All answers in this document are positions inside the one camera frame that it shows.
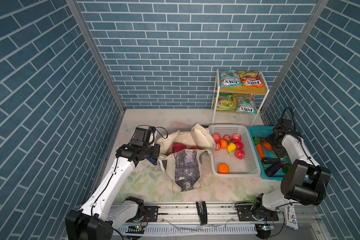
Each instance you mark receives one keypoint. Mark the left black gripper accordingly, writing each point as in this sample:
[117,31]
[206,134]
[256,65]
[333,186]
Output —
[156,153]

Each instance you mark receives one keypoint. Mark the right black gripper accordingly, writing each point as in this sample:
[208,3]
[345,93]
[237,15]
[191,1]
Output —
[279,152]

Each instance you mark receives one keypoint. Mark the pink dragon fruit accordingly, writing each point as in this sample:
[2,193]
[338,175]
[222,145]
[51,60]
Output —
[177,147]

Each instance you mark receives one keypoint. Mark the cream canvas tote bag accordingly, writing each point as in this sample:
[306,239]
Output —
[184,168]

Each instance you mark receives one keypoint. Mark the red bell pepper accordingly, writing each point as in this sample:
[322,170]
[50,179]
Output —
[193,147]

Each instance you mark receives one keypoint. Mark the orange Fox's candy bag top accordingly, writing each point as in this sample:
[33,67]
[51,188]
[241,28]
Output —
[251,79]

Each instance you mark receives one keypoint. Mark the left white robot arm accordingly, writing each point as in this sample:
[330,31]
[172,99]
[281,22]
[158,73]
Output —
[93,221]

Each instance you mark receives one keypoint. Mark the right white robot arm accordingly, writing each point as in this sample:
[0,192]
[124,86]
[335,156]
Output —
[305,184]

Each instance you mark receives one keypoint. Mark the green Fox's candy bag lower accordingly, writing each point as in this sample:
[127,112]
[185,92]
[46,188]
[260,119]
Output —
[246,105]

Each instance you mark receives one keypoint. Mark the green fox's candy bag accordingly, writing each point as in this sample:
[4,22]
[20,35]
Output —
[246,105]
[230,78]

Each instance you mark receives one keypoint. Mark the green yellow candy bag lower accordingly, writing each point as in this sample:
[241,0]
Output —
[225,102]

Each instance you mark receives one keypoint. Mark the green Fox's candy bag top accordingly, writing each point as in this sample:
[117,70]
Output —
[230,78]

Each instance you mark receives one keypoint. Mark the blue black stapler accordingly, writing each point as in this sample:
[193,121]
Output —
[152,161]

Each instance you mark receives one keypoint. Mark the green leafy vegetable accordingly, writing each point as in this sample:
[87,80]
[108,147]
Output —
[257,140]

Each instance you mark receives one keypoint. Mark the dark cucumber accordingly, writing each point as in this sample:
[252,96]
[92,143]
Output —
[270,161]

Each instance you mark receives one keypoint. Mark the teal plastic basket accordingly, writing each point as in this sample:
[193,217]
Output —
[263,132]

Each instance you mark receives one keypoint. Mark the green avocado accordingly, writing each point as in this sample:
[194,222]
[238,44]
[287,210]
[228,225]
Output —
[286,167]

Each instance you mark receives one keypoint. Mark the purple eggplant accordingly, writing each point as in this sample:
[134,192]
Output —
[272,170]

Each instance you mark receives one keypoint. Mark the white plastic basket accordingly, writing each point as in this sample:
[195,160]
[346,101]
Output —
[248,167]

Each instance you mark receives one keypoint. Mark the white wooden two-tier shelf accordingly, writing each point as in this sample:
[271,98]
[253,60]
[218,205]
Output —
[240,91]

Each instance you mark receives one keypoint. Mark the small orange tangerine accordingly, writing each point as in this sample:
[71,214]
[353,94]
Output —
[223,143]

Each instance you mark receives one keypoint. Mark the white blue box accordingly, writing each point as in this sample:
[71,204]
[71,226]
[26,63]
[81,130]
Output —
[291,218]

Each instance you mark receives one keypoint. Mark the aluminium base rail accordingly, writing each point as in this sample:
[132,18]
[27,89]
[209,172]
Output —
[182,220]

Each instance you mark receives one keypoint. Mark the black rail clamp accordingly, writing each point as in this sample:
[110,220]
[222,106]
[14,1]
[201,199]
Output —
[202,212]

